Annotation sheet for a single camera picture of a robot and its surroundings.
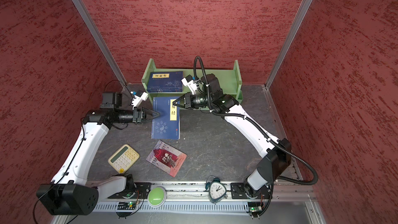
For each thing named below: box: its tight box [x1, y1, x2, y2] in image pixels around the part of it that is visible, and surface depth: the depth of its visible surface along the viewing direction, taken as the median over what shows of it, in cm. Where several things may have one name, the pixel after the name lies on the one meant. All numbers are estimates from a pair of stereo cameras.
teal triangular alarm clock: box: [204, 175, 229, 205], surface depth 73 cm
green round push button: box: [147, 186, 167, 208], surface depth 72 cm
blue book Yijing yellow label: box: [151, 96, 181, 140], surface depth 66 cm
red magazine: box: [145, 140, 188, 178], surface depth 86 cm
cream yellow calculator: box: [107, 144, 140, 174], surface depth 84 cm
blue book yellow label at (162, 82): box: [147, 71, 183, 93], surface depth 83 cm
